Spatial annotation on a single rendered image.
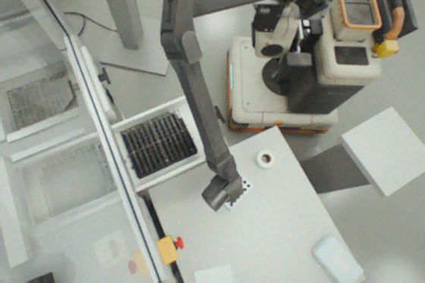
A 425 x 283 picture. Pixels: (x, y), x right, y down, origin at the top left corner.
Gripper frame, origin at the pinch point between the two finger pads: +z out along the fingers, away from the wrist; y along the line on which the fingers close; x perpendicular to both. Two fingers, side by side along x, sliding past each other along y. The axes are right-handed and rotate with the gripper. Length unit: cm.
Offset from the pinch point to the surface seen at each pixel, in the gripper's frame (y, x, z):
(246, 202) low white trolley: 9.2, 3.6, 5.3
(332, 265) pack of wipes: 43.1, 9.1, 1.2
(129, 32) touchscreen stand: -116, 39, 53
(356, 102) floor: 24, 131, 76
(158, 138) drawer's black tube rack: -28.0, -5.8, -8.9
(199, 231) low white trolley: 4.1, -16.1, 6.1
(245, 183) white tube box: 4.0, 8.2, 2.9
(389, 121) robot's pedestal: 29, 72, 3
